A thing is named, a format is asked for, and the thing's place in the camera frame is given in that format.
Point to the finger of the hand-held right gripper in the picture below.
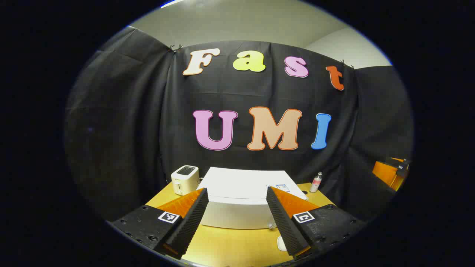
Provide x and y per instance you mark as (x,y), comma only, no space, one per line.
(384,172)

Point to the black backdrop cloth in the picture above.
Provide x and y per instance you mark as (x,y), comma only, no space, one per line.
(130,129)

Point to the white microwave oven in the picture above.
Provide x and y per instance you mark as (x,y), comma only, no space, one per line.
(237,207)

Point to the white toaster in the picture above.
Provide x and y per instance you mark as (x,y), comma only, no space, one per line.
(184,181)

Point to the clear bottle with pink label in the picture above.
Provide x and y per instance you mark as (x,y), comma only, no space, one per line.
(315,184)

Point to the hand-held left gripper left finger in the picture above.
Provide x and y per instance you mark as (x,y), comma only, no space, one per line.
(189,226)

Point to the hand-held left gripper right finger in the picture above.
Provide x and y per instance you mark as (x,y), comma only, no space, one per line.
(285,226)

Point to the white square plate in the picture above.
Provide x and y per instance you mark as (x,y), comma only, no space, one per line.
(281,244)

